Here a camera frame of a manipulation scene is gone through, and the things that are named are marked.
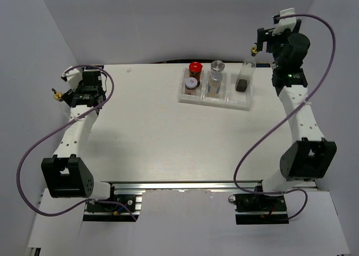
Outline glass bottle gold spout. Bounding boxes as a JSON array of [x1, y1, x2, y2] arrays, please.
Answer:
[[52, 88, 70, 106]]

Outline clear bottle dark contents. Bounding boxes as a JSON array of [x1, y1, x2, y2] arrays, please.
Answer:
[[235, 44, 258, 92]]

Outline silver lid white shaker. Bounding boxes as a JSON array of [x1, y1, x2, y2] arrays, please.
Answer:
[[210, 60, 225, 72]]

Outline white three-slot organizer tray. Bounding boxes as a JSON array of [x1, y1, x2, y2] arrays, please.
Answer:
[[178, 69, 252, 111]]

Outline white tube bottle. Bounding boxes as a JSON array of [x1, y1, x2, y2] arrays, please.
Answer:
[[208, 71, 223, 96]]

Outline red lid sauce jar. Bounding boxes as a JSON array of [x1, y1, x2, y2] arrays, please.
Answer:
[[188, 62, 202, 86]]

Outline purple lid spice jar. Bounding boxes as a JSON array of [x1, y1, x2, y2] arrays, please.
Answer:
[[185, 77, 198, 95]]

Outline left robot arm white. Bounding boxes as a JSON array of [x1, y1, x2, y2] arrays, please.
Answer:
[[41, 66, 119, 211]]

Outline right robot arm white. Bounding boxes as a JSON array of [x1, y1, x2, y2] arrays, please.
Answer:
[[253, 17, 337, 211]]

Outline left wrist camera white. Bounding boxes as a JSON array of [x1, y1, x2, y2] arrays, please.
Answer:
[[61, 67, 84, 86]]

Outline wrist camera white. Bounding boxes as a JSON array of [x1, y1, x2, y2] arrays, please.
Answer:
[[272, 8, 297, 36], [61, 67, 84, 86]]

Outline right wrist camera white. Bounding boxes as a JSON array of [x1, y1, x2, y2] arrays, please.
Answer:
[[272, 8, 297, 36]]

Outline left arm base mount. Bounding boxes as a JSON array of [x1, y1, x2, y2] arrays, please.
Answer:
[[82, 183, 144, 222]]

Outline aluminium rail front edge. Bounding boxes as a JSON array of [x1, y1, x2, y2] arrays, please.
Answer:
[[112, 180, 264, 192]]

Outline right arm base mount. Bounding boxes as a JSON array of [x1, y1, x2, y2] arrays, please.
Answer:
[[228, 193, 289, 225]]

